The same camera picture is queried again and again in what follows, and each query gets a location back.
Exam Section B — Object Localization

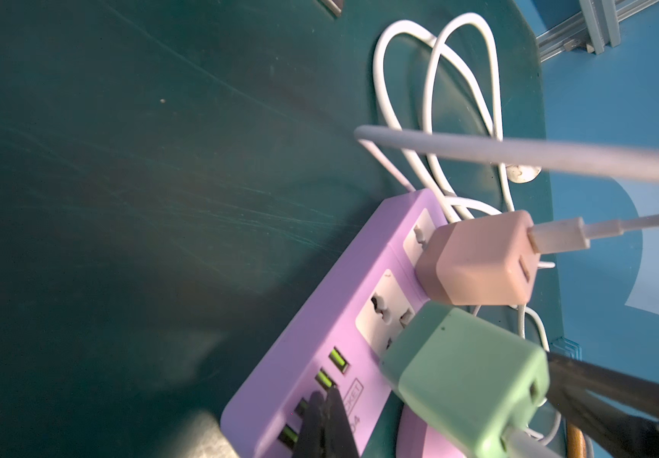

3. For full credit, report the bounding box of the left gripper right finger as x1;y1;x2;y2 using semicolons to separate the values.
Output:
323;387;360;458

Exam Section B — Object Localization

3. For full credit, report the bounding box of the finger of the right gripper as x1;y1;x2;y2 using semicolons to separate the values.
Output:
547;352;659;427
566;398;659;457

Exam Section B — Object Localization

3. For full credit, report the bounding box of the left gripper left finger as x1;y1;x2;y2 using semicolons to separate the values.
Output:
292;391;325;458

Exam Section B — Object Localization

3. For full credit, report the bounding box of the purple power strip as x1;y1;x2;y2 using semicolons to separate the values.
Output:
220;189;446;457

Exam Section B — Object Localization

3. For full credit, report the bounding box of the green USB charger adapter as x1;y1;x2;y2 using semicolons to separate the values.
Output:
380;303;554;457

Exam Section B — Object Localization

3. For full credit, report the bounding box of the white charging cable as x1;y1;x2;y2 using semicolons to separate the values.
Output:
472;208;659;448

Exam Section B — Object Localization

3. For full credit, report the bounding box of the pink USB charger adapter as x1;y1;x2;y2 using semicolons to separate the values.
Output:
415;210;541;306

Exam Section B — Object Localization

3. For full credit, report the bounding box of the white USB cable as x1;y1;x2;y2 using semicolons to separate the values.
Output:
353;124;659;458

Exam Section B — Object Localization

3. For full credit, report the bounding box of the white power strip cable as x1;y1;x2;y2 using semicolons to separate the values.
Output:
371;12;543;224

